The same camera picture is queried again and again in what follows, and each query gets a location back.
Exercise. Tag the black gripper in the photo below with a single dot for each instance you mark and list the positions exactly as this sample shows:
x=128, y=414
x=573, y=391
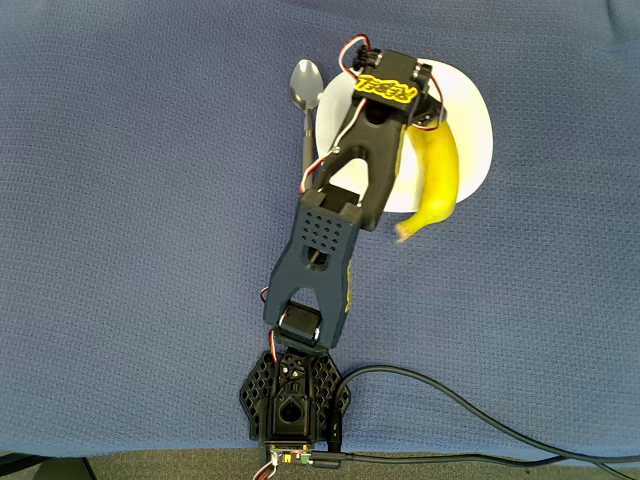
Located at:
x=429, y=113

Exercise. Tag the yellow banana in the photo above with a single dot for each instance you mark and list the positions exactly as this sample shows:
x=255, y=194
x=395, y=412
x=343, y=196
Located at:
x=440, y=170

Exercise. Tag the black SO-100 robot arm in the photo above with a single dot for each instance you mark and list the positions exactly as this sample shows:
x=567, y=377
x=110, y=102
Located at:
x=320, y=240

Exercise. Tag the white square plate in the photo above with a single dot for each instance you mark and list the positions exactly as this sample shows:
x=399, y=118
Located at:
x=475, y=135

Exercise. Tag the blue woven cloth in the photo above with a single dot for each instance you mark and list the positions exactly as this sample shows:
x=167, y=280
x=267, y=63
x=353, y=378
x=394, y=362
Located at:
x=100, y=150

